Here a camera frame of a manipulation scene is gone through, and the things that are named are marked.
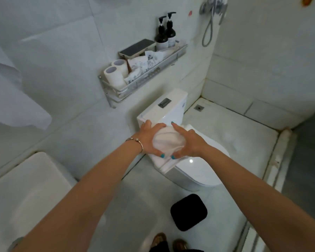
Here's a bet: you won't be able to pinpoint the person's right hand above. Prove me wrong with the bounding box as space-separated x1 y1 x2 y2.
171 122 208 160

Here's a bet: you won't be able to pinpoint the person's left hand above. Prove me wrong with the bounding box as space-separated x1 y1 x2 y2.
131 120 167 159

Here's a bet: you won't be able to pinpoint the white cleaning cloth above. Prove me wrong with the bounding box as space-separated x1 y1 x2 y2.
148 126 189 174

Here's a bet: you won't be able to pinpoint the black plastic waste bin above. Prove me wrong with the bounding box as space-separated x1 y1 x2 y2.
170 194 208 232

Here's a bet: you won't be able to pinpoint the person's left forearm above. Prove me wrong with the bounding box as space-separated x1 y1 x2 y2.
12 140 144 252

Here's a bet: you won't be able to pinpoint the person's right forearm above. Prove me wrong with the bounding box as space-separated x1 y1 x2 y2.
199 144 315 252

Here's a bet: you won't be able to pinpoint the person's left beige sandal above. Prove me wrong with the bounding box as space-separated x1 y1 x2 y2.
150 232 168 250

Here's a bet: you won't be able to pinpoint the person's beige sandal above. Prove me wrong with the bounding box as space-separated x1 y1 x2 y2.
172 238 189 252
150 232 168 250

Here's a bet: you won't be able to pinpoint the person's right beige sandal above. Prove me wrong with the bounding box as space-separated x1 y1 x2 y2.
172 238 189 252

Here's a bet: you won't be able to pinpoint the person's black trousers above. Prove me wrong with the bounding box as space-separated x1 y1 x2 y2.
149 241 205 252

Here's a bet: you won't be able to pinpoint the narrow white hanging towel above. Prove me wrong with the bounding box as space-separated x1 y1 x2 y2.
0 36 53 130

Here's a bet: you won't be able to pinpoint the white toilet seat lid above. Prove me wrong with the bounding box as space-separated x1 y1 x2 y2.
173 124 230 187

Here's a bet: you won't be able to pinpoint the white toilet paper roll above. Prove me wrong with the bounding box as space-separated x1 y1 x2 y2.
111 59 129 78
104 66 126 90

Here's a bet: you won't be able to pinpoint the white toiletry packets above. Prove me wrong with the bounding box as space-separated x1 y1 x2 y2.
123 48 174 85

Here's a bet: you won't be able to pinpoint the white door threshold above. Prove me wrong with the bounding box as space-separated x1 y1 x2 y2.
236 128 297 252

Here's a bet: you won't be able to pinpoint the dark flat box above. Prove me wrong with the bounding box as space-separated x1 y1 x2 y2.
118 38 157 60

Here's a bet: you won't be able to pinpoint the black pump bottle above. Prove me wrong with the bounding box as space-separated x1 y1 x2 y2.
155 15 169 51
164 12 177 48

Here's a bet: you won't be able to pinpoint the white sink basin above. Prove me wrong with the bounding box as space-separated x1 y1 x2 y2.
0 151 78 252

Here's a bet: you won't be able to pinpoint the silver bracelet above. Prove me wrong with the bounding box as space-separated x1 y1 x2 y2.
125 138 144 154

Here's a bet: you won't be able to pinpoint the metal wall shelf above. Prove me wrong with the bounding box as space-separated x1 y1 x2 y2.
98 43 188 109

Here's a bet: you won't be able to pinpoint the chrome shower hose valve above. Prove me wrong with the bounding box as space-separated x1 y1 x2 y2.
199 0 229 48

